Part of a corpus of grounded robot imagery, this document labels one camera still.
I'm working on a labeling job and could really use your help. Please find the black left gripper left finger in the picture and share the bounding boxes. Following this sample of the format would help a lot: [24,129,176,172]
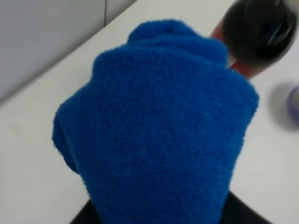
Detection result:
[70,200,102,224]

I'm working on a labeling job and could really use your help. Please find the cola bottle yellow cap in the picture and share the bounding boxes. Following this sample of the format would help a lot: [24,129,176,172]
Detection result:
[211,0,299,79]

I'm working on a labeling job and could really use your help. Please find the purple air freshener can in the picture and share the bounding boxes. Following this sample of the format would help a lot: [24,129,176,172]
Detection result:
[286,86,299,124]

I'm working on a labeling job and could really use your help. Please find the blue towel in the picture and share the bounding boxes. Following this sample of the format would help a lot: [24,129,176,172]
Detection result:
[52,20,258,224]

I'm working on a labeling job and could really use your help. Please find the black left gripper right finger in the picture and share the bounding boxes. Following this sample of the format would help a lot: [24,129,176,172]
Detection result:
[220,192,270,224]

